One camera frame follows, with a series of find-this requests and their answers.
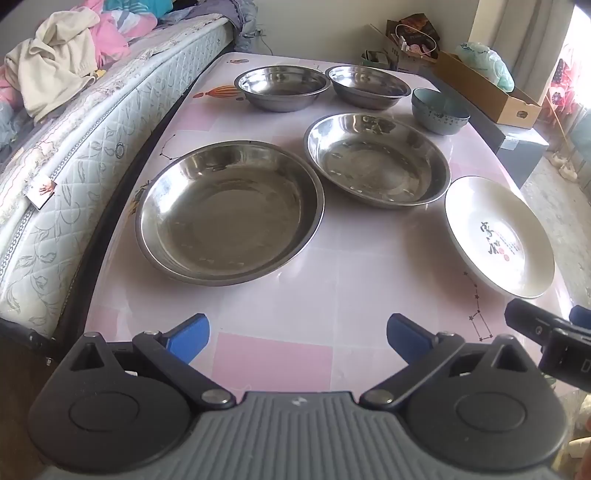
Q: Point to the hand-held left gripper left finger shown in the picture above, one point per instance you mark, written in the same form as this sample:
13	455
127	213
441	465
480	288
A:
187	339

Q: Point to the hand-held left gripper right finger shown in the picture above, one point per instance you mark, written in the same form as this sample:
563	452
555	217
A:
406	339

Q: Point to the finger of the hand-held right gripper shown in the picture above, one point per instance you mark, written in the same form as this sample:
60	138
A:
531	318
582	317

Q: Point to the white ceramic plate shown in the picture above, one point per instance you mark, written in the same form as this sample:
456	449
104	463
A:
485	217

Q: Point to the large stainless steel plate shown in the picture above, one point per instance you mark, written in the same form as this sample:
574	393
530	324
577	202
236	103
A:
221	217

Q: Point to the medium stainless steel plate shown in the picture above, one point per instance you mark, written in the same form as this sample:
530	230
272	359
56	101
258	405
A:
374	161

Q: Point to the teal ceramic bowl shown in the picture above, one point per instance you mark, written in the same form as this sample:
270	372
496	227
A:
438	115

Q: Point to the stainless steel bowl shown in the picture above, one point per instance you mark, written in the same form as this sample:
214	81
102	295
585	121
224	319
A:
281	83
369	85

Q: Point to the pink printed tablecloth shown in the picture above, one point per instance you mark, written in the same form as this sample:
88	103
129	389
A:
286	304

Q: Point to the grey storage box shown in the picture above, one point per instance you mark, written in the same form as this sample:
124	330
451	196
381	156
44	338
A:
521	152

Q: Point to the wooden stick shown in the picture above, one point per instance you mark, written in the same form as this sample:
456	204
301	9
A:
559	117

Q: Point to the mattress label tag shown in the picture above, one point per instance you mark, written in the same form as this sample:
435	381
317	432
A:
42	194

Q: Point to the white quilted mattress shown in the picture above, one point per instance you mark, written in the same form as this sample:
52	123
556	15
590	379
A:
92	152

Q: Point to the long cardboard box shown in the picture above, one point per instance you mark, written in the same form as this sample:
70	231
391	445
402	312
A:
489	99

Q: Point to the floral curtain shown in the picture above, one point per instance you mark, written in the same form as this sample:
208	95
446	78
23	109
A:
565	87

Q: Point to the green plastic bag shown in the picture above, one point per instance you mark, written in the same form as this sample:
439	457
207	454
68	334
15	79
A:
489	62

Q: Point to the open cardboard box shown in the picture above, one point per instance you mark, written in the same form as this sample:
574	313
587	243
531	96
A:
406	62

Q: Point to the small yellow object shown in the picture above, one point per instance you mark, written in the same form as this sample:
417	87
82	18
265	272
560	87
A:
98	74

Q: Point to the small green box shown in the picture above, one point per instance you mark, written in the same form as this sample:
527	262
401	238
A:
376	60

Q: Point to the white curtain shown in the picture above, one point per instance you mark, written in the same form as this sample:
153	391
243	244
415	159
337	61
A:
517	27

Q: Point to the pile of clothes and bedding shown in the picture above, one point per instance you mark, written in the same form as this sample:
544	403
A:
115	41

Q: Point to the cream garment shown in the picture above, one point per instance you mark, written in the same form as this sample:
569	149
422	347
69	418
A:
51	60

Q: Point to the brown paper bag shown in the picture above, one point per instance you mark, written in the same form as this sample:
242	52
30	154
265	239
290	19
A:
418	27

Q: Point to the grey purple cloth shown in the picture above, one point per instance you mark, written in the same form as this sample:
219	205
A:
238	23

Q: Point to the teal patterned cloth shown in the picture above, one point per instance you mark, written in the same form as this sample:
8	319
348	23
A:
138	7

